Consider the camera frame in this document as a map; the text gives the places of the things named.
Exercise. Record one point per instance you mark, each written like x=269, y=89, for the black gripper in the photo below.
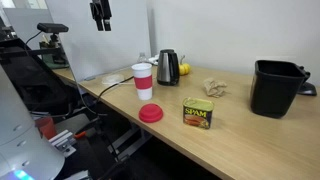
x=100, y=8

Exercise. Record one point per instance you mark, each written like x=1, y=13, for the stainless steel electric kettle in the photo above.
x=167, y=68

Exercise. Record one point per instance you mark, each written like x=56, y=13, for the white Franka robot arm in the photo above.
x=20, y=140

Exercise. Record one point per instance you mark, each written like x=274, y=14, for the white divider panel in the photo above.
x=100, y=46

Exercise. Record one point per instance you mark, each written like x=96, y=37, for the clear plastic water bottle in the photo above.
x=142, y=58

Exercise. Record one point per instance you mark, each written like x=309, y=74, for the clear plastic lid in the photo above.
x=112, y=79

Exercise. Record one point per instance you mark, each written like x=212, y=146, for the white cup with red sleeve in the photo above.
x=143, y=81

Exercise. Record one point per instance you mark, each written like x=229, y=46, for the small yellow pumpkin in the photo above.
x=184, y=69

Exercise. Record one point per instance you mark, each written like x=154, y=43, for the red silicone cup lid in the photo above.
x=150, y=113

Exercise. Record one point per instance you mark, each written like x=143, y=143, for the red plastic cup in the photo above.
x=46, y=128

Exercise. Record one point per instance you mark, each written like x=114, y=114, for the crumpled brown paper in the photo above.
x=214, y=87

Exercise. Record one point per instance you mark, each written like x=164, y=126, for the Spam meat can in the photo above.
x=198, y=113

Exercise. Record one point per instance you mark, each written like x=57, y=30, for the black landfill bin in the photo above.
x=275, y=90

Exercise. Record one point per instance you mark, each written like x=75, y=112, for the black glossy oval object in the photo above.
x=306, y=88

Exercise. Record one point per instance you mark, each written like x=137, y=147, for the black stereo camera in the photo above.
x=52, y=27

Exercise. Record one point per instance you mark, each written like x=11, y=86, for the green camera stand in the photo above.
x=55, y=58

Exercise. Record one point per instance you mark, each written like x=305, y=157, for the aluminium profile bracket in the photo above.
x=63, y=141

